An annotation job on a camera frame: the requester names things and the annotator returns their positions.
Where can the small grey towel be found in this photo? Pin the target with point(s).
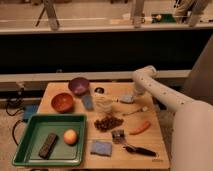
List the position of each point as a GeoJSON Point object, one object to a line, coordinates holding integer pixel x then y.
{"type": "Point", "coordinates": [128, 99]}

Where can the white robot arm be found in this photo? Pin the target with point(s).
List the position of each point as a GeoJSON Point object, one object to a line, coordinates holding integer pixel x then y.
{"type": "Point", "coordinates": [192, 136]}

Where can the small black round object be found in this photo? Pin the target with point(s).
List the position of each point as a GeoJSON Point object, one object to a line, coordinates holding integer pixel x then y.
{"type": "Point", "coordinates": [99, 90]}

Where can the blue-grey oval object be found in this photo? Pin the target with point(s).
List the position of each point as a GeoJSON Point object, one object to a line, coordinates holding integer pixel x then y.
{"type": "Point", "coordinates": [87, 102]}

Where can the purple bowl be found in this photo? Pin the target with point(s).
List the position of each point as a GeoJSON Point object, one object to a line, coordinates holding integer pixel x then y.
{"type": "Point", "coordinates": [79, 85]}

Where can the pile of brown nuts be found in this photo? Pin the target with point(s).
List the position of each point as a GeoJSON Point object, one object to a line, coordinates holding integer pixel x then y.
{"type": "Point", "coordinates": [108, 123]}

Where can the orange-brown bowl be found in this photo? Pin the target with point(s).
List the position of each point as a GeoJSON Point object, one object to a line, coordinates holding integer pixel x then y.
{"type": "Point", "coordinates": [62, 102]}

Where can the orange carrot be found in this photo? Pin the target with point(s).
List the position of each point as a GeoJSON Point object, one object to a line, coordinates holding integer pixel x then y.
{"type": "Point", "coordinates": [141, 128]}

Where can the blue sponge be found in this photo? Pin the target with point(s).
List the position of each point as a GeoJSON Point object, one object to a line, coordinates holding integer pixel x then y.
{"type": "Point", "coordinates": [101, 148]}

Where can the orange round fruit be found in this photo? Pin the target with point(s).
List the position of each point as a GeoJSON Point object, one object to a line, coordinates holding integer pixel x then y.
{"type": "Point", "coordinates": [70, 137]}

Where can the dark rectangular block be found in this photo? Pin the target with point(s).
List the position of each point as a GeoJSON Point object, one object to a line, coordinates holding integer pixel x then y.
{"type": "Point", "coordinates": [47, 146]}

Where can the green plastic tray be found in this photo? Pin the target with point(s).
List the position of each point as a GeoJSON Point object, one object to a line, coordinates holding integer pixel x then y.
{"type": "Point", "coordinates": [36, 132]}

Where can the blue box on floor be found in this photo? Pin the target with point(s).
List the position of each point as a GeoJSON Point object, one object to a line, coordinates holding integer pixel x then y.
{"type": "Point", "coordinates": [29, 111]}

